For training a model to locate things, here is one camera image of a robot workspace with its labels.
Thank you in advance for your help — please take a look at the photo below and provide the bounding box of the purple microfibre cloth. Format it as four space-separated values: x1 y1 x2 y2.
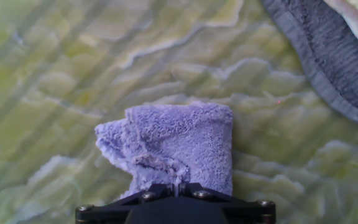
94 101 234 200

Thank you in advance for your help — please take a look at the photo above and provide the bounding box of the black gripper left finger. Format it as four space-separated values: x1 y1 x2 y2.
75 182 177 224

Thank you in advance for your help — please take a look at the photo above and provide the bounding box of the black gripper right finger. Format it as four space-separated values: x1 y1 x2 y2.
178 182 276 224

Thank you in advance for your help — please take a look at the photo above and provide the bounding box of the dark grey towel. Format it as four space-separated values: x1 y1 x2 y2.
261 0 358 123

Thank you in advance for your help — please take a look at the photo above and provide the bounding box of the green marble pattern mat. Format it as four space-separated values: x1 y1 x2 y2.
0 0 358 224

